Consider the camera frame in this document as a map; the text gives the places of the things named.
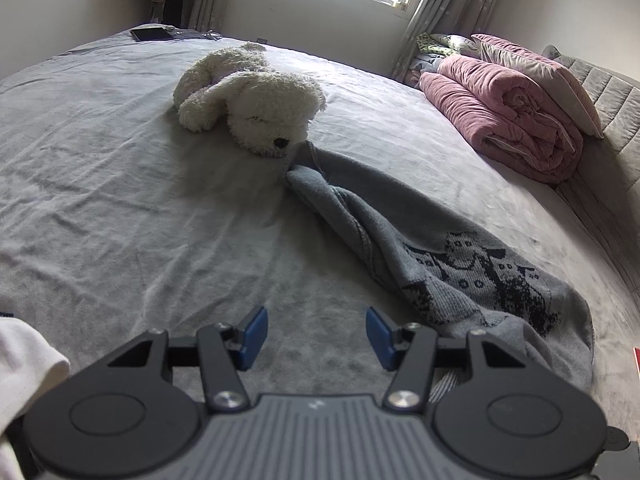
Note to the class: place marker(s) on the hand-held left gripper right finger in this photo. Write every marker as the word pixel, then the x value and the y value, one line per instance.
pixel 380 335

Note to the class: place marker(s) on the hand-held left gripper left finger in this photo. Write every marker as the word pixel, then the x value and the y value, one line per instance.
pixel 252 335

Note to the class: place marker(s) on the grey knitted sweater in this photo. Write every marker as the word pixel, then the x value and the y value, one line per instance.
pixel 360 215

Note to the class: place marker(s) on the white plush dog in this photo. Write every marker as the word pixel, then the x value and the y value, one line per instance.
pixel 260 105

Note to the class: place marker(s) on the white garment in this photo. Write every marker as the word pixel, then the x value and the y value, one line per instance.
pixel 25 370

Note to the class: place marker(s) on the pink folded quilt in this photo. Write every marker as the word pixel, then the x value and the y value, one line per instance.
pixel 500 115

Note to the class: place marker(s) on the red book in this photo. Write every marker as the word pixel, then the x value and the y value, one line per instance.
pixel 636 360

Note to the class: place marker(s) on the light grey bedding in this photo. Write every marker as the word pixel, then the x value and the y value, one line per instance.
pixel 422 70

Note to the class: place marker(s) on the green patterned cloth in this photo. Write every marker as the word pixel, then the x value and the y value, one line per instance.
pixel 432 44

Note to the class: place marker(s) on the pink beige pillow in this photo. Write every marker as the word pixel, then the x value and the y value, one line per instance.
pixel 550 75

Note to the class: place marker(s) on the black tablet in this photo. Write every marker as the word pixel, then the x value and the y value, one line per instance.
pixel 150 34

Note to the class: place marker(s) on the grey padded headboard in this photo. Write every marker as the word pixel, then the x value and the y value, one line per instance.
pixel 615 110

